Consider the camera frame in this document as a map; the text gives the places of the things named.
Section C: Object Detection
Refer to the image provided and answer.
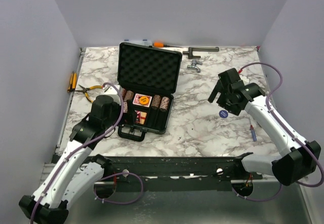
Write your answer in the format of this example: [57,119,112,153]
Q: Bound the blue small blind button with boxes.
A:
[219,110,228,119]

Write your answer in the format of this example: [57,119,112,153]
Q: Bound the yellow big blind button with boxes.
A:
[139,96,149,105]

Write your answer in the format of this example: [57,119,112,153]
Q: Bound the black foam-lined carrying case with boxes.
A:
[117,42,182,141]

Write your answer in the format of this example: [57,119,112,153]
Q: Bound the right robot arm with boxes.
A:
[208,81,321,186]

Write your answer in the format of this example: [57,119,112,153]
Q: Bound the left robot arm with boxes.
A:
[19,93,124,223]

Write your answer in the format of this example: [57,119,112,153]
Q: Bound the orange playing card deck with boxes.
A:
[135,110,147,125]

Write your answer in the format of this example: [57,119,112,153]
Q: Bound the red playing card deck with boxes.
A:
[133,93,152,107]

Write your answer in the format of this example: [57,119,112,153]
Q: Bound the middle poker chip stack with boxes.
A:
[124,90,134,107]

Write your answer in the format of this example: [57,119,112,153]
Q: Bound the tall poker chip stack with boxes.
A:
[121,88,127,99]

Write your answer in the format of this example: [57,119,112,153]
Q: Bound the silver metal clamp lever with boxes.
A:
[187,59,203,73]

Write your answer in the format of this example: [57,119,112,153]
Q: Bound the blue marker pen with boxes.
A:
[250,125,257,142]

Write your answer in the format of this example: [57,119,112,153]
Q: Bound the yellow black utility knife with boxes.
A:
[67,71,77,93]

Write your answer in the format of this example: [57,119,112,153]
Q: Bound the clear plastic organizer box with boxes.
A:
[124,39,152,46]

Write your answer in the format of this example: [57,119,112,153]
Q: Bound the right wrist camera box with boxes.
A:
[218,68,244,91]

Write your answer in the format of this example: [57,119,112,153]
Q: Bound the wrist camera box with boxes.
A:
[218,68,244,91]
[103,85,121,104]

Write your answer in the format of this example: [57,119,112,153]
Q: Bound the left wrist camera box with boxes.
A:
[103,85,121,104]

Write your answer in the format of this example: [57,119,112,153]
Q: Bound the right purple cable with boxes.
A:
[231,62,324,202]

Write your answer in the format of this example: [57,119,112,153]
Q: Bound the grey metal t-handle bar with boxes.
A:
[182,47,220,59]

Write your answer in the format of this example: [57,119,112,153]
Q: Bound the yellow handled pliers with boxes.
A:
[75,85,102,103]

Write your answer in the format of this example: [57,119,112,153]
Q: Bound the black metal base rail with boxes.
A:
[87,155,264,193]

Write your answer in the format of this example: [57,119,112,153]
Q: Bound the orange handled screwdriver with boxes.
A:
[152,42,181,48]

